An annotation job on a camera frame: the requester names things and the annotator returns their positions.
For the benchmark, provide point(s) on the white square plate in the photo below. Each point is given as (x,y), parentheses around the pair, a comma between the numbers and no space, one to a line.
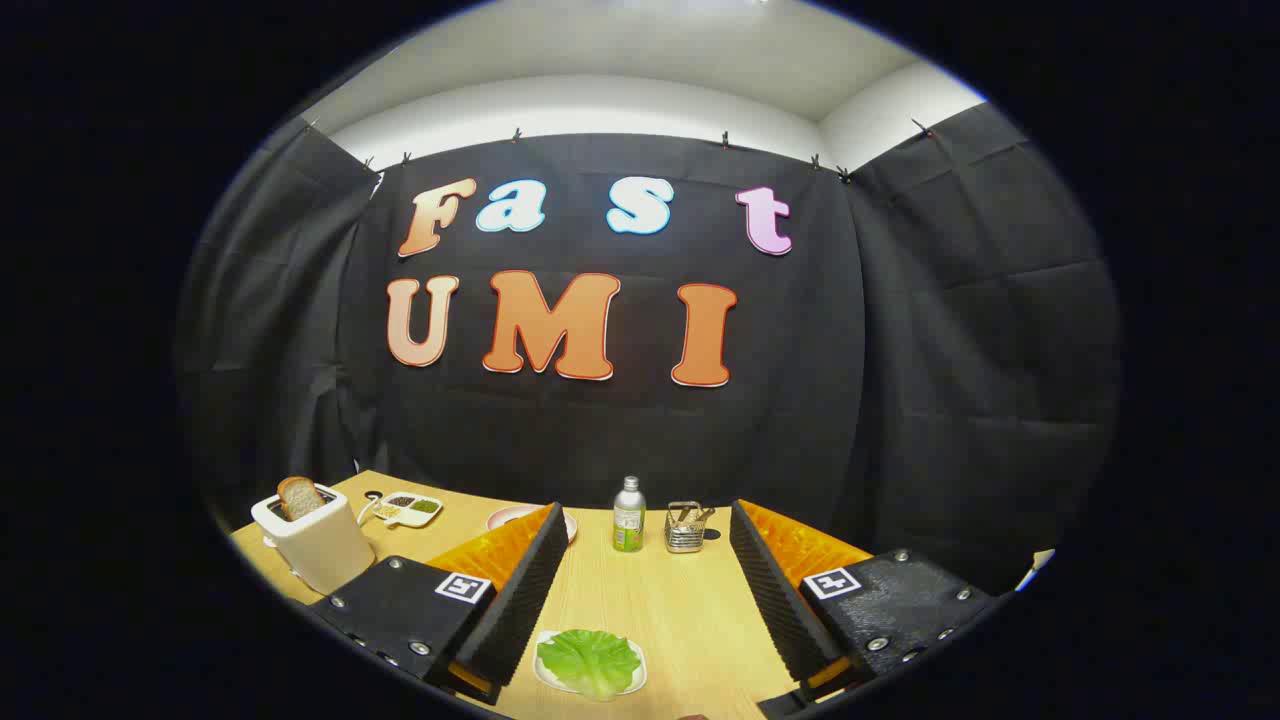
(548,683)

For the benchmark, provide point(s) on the green lettuce leaf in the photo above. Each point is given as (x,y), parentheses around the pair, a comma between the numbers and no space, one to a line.
(590,660)

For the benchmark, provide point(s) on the brown crust bread slice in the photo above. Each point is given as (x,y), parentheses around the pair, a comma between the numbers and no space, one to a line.
(298,497)

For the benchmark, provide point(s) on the metal bottle with green label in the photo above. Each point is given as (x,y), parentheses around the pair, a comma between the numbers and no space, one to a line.
(629,520)

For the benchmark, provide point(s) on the black backdrop cloth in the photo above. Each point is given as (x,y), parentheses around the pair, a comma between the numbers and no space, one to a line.
(600,440)

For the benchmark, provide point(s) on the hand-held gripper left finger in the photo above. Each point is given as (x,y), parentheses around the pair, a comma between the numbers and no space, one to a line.
(520,610)

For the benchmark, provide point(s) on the white toaster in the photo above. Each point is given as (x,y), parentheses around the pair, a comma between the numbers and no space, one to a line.
(320,550)

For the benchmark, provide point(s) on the white divided dish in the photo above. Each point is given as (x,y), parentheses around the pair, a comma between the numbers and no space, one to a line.
(410,520)

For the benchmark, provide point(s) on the pink plate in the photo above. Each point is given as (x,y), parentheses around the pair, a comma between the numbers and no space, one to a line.
(510,517)

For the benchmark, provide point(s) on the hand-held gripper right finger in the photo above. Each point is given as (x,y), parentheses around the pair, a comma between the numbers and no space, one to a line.
(775,600)

